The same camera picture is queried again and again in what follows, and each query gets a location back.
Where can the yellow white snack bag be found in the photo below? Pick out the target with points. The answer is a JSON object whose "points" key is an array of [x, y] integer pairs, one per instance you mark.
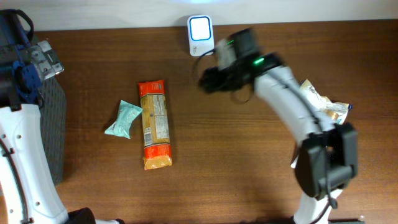
{"points": [[337, 111]]}

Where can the red orange pasta packet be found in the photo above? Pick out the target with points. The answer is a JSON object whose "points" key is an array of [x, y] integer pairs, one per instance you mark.
{"points": [[155, 125]]}

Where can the mint green tissue packet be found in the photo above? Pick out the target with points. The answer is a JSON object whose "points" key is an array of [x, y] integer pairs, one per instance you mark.
{"points": [[127, 113]]}

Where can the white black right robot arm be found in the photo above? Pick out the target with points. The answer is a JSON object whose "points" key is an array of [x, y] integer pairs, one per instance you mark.
{"points": [[326, 153]]}

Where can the white tube with gold cap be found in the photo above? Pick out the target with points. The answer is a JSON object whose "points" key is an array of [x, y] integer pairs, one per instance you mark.
{"points": [[225, 53]]}

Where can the grey plastic shopping basket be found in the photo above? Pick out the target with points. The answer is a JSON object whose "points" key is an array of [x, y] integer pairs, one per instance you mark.
{"points": [[53, 108]]}

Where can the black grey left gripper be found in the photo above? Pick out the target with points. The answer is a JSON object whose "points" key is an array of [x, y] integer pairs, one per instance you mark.
{"points": [[44, 55]]}

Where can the white barcode scanner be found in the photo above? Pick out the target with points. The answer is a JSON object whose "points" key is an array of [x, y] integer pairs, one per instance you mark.
{"points": [[200, 35]]}

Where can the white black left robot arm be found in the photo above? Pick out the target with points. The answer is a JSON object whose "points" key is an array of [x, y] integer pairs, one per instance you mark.
{"points": [[26, 183]]}

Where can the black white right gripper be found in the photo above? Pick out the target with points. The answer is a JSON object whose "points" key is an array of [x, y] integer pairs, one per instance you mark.
{"points": [[225, 78]]}

